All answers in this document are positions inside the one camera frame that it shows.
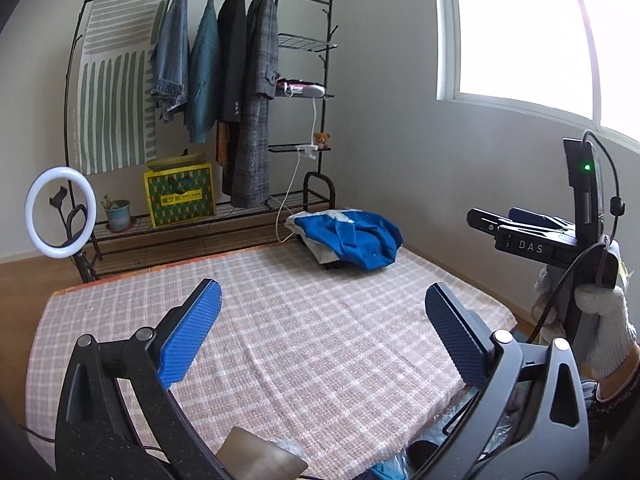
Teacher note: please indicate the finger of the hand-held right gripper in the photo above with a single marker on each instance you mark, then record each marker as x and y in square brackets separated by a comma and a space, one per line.
[530, 215]
[482, 221]

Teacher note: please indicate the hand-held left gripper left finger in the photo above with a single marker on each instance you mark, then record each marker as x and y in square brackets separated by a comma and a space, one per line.
[192, 330]

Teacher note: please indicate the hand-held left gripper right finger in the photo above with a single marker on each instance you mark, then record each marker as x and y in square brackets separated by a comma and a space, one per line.
[457, 340]

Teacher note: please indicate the white and blue jacket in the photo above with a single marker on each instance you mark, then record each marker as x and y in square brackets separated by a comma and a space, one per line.
[360, 240]

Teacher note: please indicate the person's right forearm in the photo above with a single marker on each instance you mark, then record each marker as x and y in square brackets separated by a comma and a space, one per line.
[620, 385]

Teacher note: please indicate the black metal clothes rack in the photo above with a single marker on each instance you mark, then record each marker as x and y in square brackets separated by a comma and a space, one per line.
[319, 175]

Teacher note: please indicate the person's right hand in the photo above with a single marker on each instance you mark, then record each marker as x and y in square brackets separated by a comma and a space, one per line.
[610, 330]

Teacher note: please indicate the clear plastic bag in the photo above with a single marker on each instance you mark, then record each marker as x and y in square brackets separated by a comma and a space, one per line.
[450, 420]

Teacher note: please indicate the pink plaid blanket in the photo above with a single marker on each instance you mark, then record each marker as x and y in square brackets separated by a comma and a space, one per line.
[310, 320]

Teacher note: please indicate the yellow green patterned box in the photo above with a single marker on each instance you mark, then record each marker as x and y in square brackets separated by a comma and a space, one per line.
[180, 195]

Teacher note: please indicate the small potted plant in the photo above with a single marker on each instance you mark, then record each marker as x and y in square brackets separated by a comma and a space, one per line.
[119, 216]

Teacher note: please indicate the brown cardboard piece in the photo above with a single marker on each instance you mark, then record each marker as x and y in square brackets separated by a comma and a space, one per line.
[260, 455]

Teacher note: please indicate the brown teddy bear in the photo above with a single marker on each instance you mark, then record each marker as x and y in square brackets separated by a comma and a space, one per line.
[322, 139]

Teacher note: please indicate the orange scarf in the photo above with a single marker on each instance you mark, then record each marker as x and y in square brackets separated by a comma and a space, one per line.
[222, 142]

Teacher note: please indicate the window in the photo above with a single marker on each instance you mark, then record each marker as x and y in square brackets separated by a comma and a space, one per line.
[525, 25]

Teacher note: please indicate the grey plaid coat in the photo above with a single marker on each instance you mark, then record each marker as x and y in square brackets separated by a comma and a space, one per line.
[255, 135]

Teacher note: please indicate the green striped hanging cloth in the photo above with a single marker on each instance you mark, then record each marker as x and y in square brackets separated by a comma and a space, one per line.
[115, 110]

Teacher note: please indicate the teal knit sweater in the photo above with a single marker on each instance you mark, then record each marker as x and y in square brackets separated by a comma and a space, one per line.
[204, 75]

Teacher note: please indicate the blue denim jacket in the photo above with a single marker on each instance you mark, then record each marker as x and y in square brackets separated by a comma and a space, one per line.
[172, 50]

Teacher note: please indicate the black blazer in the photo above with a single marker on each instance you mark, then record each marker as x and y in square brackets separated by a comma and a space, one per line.
[232, 50]

